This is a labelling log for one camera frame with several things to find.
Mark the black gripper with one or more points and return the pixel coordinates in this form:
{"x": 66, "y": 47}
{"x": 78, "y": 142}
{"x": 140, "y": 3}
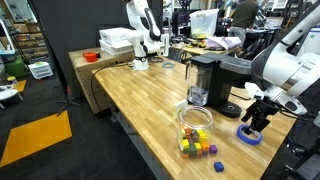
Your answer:
{"x": 261, "y": 110}

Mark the blue masking tape roll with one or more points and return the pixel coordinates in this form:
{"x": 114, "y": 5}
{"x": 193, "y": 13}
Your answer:
{"x": 245, "y": 138}

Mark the white idle robot arm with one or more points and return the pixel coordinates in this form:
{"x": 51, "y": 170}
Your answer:
{"x": 143, "y": 33}

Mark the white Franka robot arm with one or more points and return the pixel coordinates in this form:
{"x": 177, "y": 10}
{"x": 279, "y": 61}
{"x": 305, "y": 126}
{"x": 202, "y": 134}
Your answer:
{"x": 283, "y": 66}

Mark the grey tape roll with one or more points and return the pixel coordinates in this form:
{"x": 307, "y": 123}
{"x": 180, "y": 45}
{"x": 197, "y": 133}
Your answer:
{"x": 164, "y": 65}

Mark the purple wooden cube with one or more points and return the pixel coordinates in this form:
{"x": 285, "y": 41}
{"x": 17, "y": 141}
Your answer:
{"x": 213, "y": 149}

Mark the orange wooden cube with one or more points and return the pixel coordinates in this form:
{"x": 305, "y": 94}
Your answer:
{"x": 205, "y": 145}

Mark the blue wooden cube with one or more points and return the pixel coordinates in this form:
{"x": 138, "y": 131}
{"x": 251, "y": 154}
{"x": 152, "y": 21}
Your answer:
{"x": 218, "y": 166}

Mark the yellow-green wooden cube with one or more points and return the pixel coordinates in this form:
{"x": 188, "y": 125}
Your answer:
{"x": 202, "y": 136}

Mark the black Keurig coffee maker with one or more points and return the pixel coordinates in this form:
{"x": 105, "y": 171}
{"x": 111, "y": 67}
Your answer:
{"x": 226, "y": 73}

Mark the clear plastic jar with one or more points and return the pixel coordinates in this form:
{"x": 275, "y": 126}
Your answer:
{"x": 195, "y": 120}

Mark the small white printed card box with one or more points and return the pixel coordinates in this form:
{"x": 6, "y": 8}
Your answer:
{"x": 179, "y": 108}

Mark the lavender cloth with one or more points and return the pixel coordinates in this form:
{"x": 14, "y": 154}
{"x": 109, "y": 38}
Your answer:
{"x": 223, "y": 42}

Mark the standing person in dark shirt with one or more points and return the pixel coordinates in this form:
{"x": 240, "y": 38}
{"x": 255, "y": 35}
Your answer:
{"x": 243, "y": 16}

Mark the translucent plastic storage bin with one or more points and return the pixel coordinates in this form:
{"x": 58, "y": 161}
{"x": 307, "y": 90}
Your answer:
{"x": 203, "y": 23}

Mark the white cardboard box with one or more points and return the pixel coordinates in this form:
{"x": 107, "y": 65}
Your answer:
{"x": 116, "y": 48}
{"x": 115, "y": 35}

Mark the black tripod stand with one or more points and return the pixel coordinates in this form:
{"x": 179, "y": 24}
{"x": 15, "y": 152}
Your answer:
{"x": 68, "y": 100}

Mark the black backdrop curtain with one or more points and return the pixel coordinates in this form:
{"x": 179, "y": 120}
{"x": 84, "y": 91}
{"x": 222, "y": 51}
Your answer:
{"x": 76, "y": 20}

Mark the white plastic drawer unit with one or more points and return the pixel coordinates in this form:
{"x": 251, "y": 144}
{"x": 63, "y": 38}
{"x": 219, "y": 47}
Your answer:
{"x": 40, "y": 70}

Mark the large orange floor mat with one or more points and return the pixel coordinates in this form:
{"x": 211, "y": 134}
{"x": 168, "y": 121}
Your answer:
{"x": 33, "y": 136}

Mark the storage shelf with items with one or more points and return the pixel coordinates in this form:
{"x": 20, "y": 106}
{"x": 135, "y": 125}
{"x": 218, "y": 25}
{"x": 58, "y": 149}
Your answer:
{"x": 31, "y": 43}

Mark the small orange floor mat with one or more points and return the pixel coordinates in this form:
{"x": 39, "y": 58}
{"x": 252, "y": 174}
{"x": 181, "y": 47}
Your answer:
{"x": 20, "y": 85}

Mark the green storage bin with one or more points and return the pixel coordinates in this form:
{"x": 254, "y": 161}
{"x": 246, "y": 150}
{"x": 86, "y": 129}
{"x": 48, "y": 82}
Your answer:
{"x": 15, "y": 68}

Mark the wooden desk with white frame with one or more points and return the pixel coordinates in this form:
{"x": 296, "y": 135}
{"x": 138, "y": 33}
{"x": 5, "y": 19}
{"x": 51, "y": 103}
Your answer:
{"x": 196, "y": 50}

